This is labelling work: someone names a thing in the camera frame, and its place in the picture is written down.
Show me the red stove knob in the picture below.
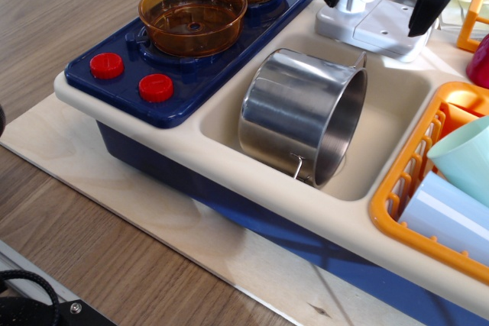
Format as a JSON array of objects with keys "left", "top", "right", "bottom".
[
  {"left": 138, "top": 73, "right": 174, "bottom": 103},
  {"left": 89, "top": 53, "right": 125, "bottom": 79}
]

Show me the right red stove knob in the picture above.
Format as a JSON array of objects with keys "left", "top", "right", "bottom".
[{"left": 138, "top": 73, "right": 174, "bottom": 103}]

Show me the beige toy kitchen sink unit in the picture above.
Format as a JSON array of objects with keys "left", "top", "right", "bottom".
[{"left": 54, "top": 0, "right": 488, "bottom": 325}]

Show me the left red stove knob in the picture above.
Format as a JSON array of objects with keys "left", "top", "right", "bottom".
[{"left": 89, "top": 53, "right": 125, "bottom": 79}]

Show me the white toy faucet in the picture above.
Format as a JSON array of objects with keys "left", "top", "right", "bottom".
[{"left": 316, "top": 0, "right": 432, "bottom": 62}]

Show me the mint green cup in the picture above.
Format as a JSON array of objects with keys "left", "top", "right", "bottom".
[{"left": 427, "top": 116, "right": 488, "bottom": 206}]

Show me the blue toy stove top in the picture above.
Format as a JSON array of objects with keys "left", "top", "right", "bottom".
[{"left": 64, "top": 0, "right": 312, "bottom": 128}]

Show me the stainless steel pot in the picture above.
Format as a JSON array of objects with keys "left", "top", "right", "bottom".
[{"left": 238, "top": 48, "right": 368, "bottom": 188}]

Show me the light blue cup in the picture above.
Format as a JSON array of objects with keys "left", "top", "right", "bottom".
[{"left": 398, "top": 172, "right": 488, "bottom": 266}]

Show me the orange rack frame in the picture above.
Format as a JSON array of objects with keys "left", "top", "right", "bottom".
[{"left": 456, "top": 0, "right": 488, "bottom": 53}]

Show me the light plywood board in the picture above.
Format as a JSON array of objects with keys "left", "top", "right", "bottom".
[{"left": 1, "top": 96, "right": 415, "bottom": 325}]

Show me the black braided cable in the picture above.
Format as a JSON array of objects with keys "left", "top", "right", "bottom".
[{"left": 0, "top": 270, "right": 61, "bottom": 326}]

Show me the orange dish rack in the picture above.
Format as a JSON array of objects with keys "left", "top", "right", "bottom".
[{"left": 369, "top": 82, "right": 488, "bottom": 285}]

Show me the magenta cup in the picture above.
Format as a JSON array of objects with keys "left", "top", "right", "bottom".
[{"left": 466, "top": 34, "right": 489, "bottom": 89}]

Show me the black metal bracket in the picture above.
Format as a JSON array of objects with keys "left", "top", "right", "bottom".
[{"left": 59, "top": 299, "right": 116, "bottom": 326}]

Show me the amber plastic saucepan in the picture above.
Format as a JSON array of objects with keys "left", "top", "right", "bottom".
[{"left": 138, "top": 0, "right": 248, "bottom": 57}]

